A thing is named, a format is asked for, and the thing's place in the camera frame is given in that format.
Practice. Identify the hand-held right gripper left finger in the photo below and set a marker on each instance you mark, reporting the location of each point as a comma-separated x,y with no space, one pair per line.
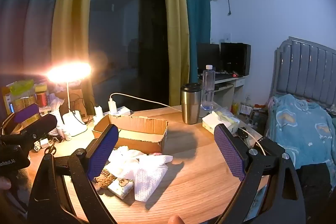
102,153

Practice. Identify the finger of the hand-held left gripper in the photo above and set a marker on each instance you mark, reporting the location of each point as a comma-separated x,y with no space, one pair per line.
26,112
39,127

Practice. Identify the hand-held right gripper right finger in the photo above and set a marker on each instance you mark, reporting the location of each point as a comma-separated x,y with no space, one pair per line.
231,153

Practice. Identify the bear print tissue packet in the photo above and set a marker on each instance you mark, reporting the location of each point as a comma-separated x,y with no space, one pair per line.
120,187

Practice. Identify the brown cardboard box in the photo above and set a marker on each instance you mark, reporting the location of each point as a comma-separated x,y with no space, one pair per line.
141,125

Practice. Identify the pink soft toy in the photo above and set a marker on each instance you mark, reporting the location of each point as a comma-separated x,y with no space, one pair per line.
156,153

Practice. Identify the person's left hand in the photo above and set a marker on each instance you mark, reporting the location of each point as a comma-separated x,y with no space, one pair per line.
4,184

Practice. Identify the red can with yellow lid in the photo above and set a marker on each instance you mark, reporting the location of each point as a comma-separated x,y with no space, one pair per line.
42,99

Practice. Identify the black key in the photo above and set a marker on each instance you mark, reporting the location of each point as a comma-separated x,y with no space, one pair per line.
242,132

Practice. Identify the black scissors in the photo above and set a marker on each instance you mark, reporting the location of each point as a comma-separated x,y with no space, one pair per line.
52,149

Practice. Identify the small white bottle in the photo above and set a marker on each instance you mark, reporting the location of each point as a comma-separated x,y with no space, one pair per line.
67,134

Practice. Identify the white crumpled paper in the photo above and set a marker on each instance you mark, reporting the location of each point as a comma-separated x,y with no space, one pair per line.
56,103

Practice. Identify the yellow white tissue pack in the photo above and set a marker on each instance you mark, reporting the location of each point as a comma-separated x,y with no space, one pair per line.
218,121

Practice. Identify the white desk lamp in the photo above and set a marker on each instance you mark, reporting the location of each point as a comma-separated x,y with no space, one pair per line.
74,124

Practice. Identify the white plastic bag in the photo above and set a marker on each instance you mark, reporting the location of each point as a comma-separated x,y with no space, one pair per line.
59,87

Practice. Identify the white power adapter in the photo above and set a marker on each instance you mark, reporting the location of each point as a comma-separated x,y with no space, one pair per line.
98,111

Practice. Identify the brown cardboard carton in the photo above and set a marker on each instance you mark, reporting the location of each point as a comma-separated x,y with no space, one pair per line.
78,103

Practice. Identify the white power strip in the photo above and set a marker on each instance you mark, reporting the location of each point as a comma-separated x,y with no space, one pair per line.
123,110

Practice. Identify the white charger plug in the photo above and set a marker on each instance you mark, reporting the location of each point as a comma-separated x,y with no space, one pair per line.
113,106

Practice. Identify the steel tumbler with black lid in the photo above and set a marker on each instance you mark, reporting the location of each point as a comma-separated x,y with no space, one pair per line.
191,106

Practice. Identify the clear water bottle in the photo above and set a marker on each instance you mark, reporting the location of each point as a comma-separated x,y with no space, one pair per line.
208,87

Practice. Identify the white computer desk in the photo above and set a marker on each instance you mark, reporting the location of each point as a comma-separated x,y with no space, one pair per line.
240,81

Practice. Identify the blue printed blanket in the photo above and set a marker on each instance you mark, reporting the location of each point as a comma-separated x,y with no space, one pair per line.
302,129

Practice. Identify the black keyboard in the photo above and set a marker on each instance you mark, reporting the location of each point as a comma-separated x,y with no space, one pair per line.
224,77

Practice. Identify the dark cloth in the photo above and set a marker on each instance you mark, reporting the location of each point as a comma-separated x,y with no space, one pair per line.
313,187

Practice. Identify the black computer monitor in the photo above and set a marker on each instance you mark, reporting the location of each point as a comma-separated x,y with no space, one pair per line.
208,56
236,57

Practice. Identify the grey padded bed headboard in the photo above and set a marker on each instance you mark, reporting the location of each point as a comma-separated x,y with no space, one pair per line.
304,69

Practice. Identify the dark window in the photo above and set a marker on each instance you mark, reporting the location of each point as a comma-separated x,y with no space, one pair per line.
126,29

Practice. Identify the white wall socket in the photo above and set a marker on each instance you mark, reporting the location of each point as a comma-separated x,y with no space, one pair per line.
227,37

